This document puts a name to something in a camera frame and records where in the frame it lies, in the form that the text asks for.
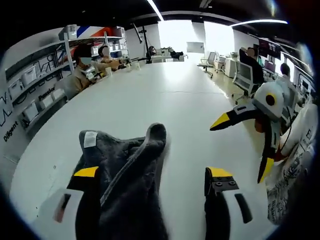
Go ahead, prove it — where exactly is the dark desk monitor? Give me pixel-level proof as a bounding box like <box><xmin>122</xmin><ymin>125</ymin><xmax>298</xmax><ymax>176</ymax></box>
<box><xmin>258</xmin><ymin>38</ymin><xmax>282</xmax><ymax>60</ymax></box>

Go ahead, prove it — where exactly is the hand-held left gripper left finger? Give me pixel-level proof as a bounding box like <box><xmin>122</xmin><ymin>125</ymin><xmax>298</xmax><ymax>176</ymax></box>
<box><xmin>32</xmin><ymin>165</ymin><xmax>102</xmax><ymax>240</ymax></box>

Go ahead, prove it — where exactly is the white storage shelf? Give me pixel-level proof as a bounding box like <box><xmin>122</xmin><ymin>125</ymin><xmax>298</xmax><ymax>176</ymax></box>
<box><xmin>7</xmin><ymin>24</ymin><xmax>126</xmax><ymax>123</ymax></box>

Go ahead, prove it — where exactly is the white board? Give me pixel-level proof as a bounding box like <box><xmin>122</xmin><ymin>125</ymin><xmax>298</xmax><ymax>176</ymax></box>
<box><xmin>186</xmin><ymin>41</ymin><xmax>205</xmax><ymax>54</ymax></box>

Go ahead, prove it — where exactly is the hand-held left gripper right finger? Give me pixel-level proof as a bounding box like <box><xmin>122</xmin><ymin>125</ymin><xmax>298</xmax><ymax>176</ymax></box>
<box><xmin>203</xmin><ymin>166</ymin><xmax>280</xmax><ymax>240</ymax></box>

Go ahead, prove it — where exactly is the grey metal shelving rack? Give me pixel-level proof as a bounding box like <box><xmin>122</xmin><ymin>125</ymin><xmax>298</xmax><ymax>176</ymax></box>
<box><xmin>59</xmin><ymin>24</ymin><xmax>126</xmax><ymax>63</ymax></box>
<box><xmin>4</xmin><ymin>32</ymin><xmax>76</xmax><ymax>136</ymax></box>

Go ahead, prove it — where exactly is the black tripod stand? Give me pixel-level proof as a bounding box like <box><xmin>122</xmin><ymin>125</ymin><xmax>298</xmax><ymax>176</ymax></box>
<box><xmin>132</xmin><ymin>22</ymin><xmax>154</xmax><ymax>65</ymax></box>

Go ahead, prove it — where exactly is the white table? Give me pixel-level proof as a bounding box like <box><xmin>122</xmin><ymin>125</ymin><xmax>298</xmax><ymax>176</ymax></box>
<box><xmin>9</xmin><ymin>59</ymin><xmax>278</xmax><ymax>240</ymax></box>

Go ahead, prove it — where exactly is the white mesh office chair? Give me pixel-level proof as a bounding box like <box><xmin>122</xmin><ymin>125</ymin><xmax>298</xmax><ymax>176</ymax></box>
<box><xmin>232</xmin><ymin>61</ymin><xmax>260</xmax><ymax>98</ymax></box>

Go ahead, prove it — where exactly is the operator person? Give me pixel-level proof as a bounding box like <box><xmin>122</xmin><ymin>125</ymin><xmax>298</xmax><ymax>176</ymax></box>
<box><xmin>264</xmin><ymin>103</ymin><xmax>317</xmax><ymax>226</ymax></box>

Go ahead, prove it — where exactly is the grey towel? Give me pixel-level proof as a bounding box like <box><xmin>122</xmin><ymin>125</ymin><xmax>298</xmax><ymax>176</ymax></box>
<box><xmin>72</xmin><ymin>122</ymin><xmax>171</xmax><ymax>240</ymax></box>

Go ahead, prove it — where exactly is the person's right hand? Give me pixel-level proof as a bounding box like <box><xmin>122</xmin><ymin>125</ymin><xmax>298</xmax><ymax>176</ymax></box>
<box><xmin>253</xmin><ymin>116</ymin><xmax>267</xmax><ymax>134</ymax></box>

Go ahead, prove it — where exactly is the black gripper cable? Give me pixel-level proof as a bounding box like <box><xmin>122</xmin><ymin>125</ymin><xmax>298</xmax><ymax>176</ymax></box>
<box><xmin>278</xmin><ymin>104</ymin><xmax>295</xmax><ymax>157</ymax></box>

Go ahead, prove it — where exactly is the ceiling light strip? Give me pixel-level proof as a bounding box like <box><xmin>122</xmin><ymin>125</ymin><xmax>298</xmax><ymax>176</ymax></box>
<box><xmin>229</xmin><ymin>18</ymin><xmax>288</xmax><ymax>28</ymax></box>
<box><xmin>146</xmin><ymin>0</ymin><xmax>165</xmax><ymax>21</ymax></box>

